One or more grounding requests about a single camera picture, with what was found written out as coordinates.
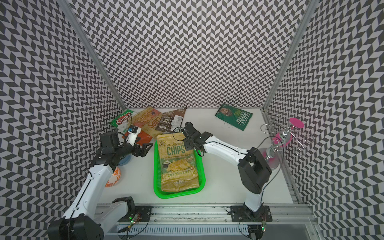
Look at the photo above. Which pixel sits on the green red Chuba bag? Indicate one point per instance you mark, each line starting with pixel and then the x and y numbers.
pixel 123 120

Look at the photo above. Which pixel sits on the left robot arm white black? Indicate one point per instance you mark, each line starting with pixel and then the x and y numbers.
pixel 79 222

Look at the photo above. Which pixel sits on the chrome pink cup stand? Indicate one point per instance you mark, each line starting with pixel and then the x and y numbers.
pixel 292 131

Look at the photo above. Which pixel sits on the orange patterned bowl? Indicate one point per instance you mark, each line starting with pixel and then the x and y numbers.
pixel 114 179

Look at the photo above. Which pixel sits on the orange Chips bag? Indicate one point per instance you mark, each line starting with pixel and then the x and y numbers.
pixel 148 121

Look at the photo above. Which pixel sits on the green Real chips bag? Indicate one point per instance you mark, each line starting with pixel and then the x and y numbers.
pixel 235 117

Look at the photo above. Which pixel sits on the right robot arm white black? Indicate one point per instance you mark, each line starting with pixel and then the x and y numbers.
pixel 255 172

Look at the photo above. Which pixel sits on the red orange snack bag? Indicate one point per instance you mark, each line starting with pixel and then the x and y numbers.
pixel 142 138

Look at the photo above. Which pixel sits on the green plastic basket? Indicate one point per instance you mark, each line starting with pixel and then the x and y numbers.
pixel 157 177

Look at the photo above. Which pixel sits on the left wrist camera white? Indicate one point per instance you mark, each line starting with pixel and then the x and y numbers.
pixel 133 133

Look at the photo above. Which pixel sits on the aluminium front rail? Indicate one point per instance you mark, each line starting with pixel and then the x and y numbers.
pixel 225 214

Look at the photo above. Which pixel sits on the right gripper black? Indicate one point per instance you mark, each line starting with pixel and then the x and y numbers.
pixel 188 147

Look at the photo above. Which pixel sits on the blue bowl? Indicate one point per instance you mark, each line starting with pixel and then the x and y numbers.
pixel 125 160

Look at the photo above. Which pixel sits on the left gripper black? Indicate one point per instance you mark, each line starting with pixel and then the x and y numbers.
pixel 143 151

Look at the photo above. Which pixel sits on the brown dark snack bag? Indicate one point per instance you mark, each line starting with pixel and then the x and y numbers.
pixel 171 121

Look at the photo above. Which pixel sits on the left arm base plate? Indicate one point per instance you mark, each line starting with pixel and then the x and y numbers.
pixel 138 213

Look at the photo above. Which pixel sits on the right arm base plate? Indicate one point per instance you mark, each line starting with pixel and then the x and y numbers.
pixel 242 213

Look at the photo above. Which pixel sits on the yellow green Chips bag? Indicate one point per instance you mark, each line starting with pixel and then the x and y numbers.
pixel 177 164

